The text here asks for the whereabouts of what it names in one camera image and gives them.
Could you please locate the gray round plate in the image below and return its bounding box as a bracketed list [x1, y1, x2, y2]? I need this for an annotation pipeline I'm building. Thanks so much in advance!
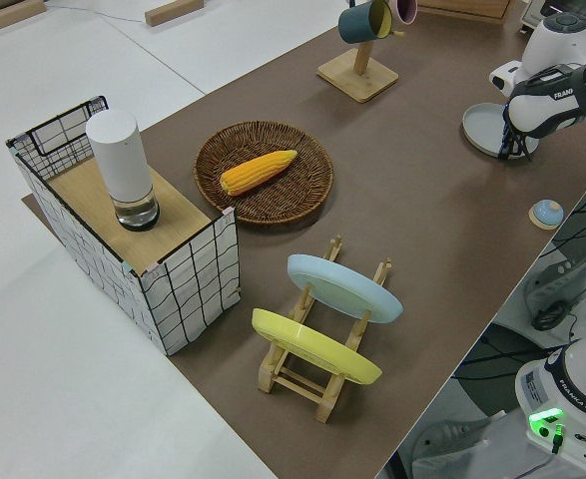
[461, 102, 541, 160]

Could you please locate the teal mug yellow inside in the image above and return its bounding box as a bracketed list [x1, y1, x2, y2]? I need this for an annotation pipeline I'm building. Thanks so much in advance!
[337, 0, 393, 45]

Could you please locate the wooden plate rack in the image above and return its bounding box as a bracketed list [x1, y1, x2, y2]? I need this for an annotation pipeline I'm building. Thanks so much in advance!
[257, 235, 393, 424]

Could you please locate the pink mug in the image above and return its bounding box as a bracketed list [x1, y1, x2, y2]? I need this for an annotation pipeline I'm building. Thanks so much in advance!
[389, 0, 419, 25]

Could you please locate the white toaster oven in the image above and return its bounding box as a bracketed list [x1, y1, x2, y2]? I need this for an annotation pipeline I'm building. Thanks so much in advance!
[518, 0, 586, 59]

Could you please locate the brown table cover sheet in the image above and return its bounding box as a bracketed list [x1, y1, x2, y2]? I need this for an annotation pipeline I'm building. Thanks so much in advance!
[21, 0, 586, 479]

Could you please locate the wooden drawer cabinet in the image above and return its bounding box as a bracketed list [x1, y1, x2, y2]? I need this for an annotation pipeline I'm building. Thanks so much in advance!
[416, 0, 516, 21]

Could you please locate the black coiled floor cable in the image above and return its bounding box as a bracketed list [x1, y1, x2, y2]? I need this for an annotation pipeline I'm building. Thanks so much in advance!
[530, 292, 581, 332]

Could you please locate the light blue plate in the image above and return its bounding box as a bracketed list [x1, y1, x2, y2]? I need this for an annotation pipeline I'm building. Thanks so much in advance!
[287, 253, 404, 324]

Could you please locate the yellow plate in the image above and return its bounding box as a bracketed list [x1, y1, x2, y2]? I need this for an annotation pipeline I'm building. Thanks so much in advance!
[251, 307, 383, 385]

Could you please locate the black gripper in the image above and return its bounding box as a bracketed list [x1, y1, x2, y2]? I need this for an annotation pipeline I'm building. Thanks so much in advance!
[498, 97, 534, 162]

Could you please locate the white cylinder bottle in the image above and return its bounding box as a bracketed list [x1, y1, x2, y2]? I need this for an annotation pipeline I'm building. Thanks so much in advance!
[85, 109, 162, 234]

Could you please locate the yellow corn cob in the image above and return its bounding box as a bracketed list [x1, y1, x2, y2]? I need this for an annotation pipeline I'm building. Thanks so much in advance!
[220, 149, 298, 197]

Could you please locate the brown wicker basket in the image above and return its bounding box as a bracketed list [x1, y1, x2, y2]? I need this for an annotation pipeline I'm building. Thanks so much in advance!
[194, 121, 334, 227]

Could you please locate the wooden board with wire rack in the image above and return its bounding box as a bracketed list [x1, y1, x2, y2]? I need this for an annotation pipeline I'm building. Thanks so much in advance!
[6, 94, 244, 356]

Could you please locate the wooden mug tree stand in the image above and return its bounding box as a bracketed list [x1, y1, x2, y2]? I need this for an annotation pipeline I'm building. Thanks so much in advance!
[315, 0, 400, 105]

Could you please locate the wooden block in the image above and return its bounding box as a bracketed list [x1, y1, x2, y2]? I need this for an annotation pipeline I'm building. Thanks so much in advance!
[145, 0, 207, 26]
[0, 0, 47, 35]

